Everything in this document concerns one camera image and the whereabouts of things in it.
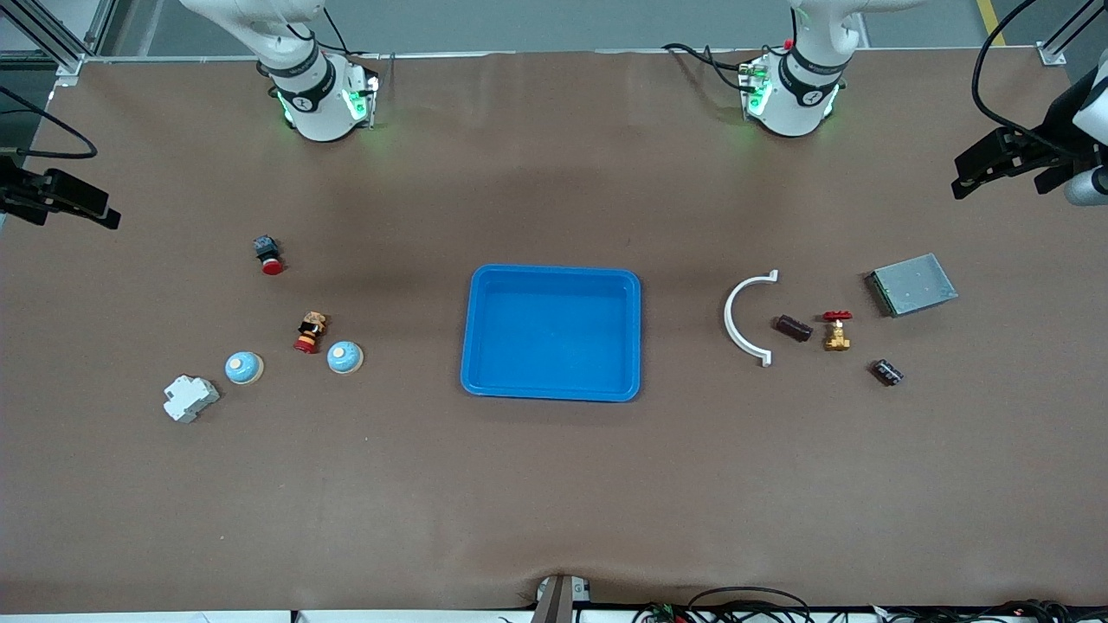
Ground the white half-ring pipe clamp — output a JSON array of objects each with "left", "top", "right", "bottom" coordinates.
[{"left": 723, "top": 269, "right": 780, "bottom": 368}]

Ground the black looped cable bundle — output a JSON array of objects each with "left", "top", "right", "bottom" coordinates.
[{"left": 632, "top": 587, "right": 816, "bottom": 623}]

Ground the black right base cable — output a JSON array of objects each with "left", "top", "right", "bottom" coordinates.
[{"left": 299, "top": 7, "right": 383, "bottom": 61}]

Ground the white circuit breaker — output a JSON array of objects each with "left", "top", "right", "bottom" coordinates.
[{"left": 163, "top": 374, "right": 221, "bottom": 424}]

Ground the small red yellow button switch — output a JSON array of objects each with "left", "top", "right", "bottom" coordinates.
[{"left": 293, "top": 311, "right": 328, "bottom": 356}]

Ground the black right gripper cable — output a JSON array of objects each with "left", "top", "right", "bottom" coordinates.
[{"left": 0, "top": 85, "right": 98, "bottom": 162}]

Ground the black tangled cable bundle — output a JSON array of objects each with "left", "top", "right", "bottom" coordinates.
[{"left": 874, "top": 599, "right": 1108, "bottom": 623}]

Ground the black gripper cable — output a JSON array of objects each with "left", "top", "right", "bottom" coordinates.
[
  {"left": 0, "top": 85, "right": 98, "bottom": 162},
  {"left": 971, "top": 0, "right": 1053, "bottom": 157}
]

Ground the aluminium frame post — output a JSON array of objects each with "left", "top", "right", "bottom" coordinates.
[
  {"left": 0, "top": 0, "right": 118, "bottom": 83},
  {"left": 1037, "top": 0, "right": 1108, "bottom": 67}
]

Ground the blue plastic tray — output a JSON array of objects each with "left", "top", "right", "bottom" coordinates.
[{"left": 460, "top": 264, "right": 642, "bottom": 403}]

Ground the brass valve red handwheel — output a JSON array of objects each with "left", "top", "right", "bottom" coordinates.
[{"left": 821, "top": 310, "right": 854, "bottom": 352}]

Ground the silver metal power supply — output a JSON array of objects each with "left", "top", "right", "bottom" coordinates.
[{"left": 864, "top": 253, "right": 959, "bottom": 318}]

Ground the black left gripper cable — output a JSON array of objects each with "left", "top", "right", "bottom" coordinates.
[{"left": 971, "top": 0, "right": 1053, "bottom": 157}]

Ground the black left base cable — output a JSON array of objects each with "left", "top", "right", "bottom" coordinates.
[{"left": 662, "top": 42, "right": 756, "bottom": 93}]

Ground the black base cable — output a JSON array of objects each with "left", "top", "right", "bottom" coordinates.
[
  {"left": 299, "top": 7, "right": 383, "bottom": 61},
  {"left": 662, "top": 42, "right": 756, "bottom": 93}
]

